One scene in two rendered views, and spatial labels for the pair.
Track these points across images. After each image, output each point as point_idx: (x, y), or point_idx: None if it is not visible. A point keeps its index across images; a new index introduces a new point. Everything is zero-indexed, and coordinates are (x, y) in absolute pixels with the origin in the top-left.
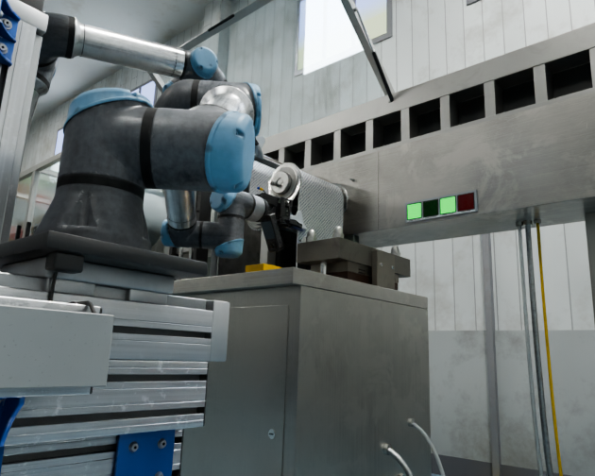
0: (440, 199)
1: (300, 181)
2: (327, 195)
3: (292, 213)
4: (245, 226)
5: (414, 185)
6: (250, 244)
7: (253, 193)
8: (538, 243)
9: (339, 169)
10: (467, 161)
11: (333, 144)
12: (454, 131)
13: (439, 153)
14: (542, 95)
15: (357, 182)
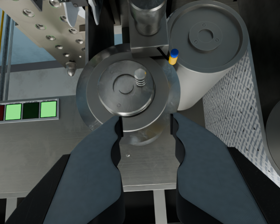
0: (19, 118)
1: (76, 90)
2: None
3: (96, 24)
4: None
5: (49, 137)
6: (267, 46)
7: (246, 93)
8: None
9: (150, 173)
10: None
11: (166, 214)
12: (0, 191)
13: (18, 169)
14: None
15: (122, 150)
